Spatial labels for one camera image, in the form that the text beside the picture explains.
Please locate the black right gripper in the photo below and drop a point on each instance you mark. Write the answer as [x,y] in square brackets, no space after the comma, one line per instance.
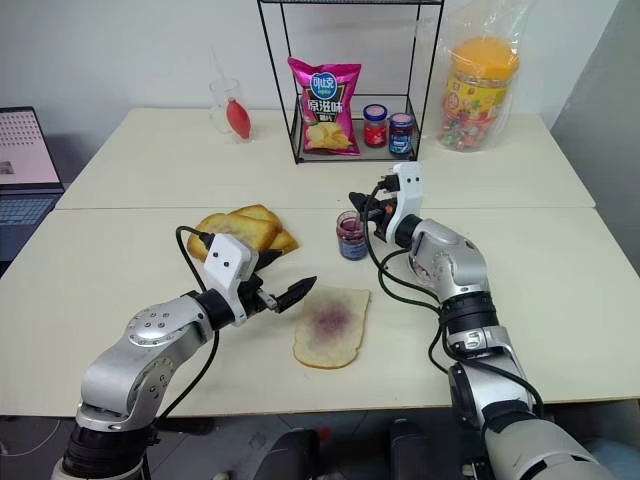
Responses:
[384,220]

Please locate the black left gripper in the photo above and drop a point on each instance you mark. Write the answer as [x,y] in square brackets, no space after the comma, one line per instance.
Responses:
[252,297]

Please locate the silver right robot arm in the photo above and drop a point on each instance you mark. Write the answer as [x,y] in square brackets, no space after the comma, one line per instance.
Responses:
[475,320]

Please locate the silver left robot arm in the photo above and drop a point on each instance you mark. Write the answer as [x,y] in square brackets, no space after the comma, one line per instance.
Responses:
[150,345]

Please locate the golden toasted bread slice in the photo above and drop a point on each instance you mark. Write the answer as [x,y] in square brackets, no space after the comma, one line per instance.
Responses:
[286,242]
[212,232]
[257,222]

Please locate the open glass jam jar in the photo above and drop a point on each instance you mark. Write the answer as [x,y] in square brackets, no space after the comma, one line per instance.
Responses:
[352,240]

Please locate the bread slice with purple jam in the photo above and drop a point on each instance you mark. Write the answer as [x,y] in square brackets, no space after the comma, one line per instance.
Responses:
[330,330]

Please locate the red jam jar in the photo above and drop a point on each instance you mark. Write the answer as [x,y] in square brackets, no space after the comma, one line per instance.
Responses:
[375,127]

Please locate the blue jam jar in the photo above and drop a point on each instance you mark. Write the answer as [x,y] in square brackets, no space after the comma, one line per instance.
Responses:
[401,135]

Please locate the pink potato chips bag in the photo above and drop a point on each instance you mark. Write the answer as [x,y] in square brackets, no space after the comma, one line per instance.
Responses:
[327,110]

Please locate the red object in cup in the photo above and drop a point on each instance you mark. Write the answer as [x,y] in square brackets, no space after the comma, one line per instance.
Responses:
[239,119]

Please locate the candy jar with orange lid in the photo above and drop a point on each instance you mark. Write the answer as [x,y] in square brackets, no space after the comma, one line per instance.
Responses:
[480,95]

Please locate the dark rounded shape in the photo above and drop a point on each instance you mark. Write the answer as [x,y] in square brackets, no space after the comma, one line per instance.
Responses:
[417,447]
[292,450]

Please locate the clear glass cup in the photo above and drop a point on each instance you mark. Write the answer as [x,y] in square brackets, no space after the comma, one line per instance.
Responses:
[220,107]

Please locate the clear thin straw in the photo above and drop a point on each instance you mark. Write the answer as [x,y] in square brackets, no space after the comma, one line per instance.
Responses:
[218,67]

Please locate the candy jar in plastic bag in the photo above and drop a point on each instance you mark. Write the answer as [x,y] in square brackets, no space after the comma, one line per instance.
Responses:
[505,30]

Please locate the open laptop computer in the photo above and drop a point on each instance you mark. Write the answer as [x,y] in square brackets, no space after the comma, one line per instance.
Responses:
[25,155]

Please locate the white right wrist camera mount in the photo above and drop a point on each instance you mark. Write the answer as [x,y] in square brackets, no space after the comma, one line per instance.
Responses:
[407,195]

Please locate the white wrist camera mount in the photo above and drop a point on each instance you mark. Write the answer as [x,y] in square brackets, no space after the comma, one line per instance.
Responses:
[227,270]
[407,195]

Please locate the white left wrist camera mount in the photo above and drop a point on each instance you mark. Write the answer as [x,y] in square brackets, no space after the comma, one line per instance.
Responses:
[227,270]

